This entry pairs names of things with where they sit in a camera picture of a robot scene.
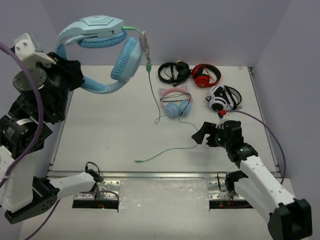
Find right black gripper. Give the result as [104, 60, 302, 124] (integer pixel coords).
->
[192, 121, 231, 150]

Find green headphone cable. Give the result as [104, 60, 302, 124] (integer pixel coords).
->
[123, 25, 201, 164]

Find light blue headphones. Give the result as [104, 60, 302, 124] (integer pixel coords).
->
[54, 15, 144, 94]

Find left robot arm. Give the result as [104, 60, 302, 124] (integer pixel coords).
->
[0, 52, 103, 224]

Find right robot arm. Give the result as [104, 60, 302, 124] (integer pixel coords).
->
[191, 120, 313, 240]

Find white black striped headphones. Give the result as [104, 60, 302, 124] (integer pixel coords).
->
[205, 85, 243, 112]

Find pink cat ear headphones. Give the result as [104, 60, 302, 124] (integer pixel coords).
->
[159, 85, 193, 118]

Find red headphones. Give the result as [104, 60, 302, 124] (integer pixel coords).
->
[190, 63, 222, 88]

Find black headset with microphone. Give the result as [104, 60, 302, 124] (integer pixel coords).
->
[157, 60, 191, 87]

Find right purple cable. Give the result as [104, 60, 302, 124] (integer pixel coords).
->
[224, 109, 287, 186]

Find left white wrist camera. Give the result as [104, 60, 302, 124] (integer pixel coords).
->
[13, 33, 56, 68]

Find right metal mounting bracket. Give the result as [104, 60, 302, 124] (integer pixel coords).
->
[207, 179, 245, 201]

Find metal mounting bracket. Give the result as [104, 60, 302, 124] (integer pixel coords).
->
[73, 180, 121, 201]
[207, 179, 245, 201]

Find aluminium table rail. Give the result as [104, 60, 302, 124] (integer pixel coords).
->
[47, 170, 280, 180]

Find left metal mounting bracket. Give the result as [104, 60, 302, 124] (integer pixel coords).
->
[73, 180, 121, 201]

